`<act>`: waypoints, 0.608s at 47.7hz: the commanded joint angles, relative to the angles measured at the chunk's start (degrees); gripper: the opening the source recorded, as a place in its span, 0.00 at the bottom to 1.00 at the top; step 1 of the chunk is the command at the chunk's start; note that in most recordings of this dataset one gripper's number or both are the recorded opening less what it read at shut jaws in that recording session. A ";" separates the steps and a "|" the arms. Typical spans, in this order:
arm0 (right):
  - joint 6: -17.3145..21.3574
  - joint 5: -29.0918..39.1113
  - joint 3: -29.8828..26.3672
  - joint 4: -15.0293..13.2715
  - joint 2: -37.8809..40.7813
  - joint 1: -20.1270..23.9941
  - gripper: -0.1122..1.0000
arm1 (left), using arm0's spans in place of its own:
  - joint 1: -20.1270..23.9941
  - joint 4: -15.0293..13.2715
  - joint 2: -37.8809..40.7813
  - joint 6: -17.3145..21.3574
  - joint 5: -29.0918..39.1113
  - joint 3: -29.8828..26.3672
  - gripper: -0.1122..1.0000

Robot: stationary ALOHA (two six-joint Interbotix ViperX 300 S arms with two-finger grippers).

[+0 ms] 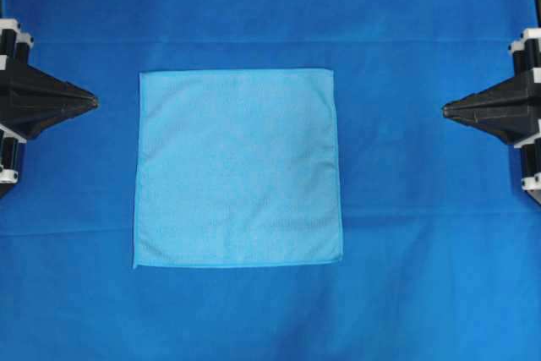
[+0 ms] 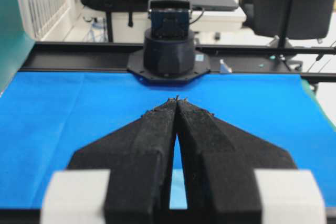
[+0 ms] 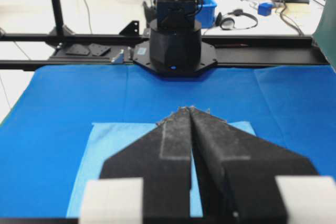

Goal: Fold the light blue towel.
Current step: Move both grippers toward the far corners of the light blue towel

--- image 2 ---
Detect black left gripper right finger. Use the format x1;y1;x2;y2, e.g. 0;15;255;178
177;97;328;224

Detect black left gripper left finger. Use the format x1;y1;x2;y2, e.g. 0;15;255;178
40;97;177;224

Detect blue table cloth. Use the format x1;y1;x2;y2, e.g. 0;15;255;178
1;72;335;209

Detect black office chair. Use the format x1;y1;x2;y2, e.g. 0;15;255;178
239;0;334;45

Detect black table frame rail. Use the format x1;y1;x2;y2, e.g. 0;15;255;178
20;42;335;83

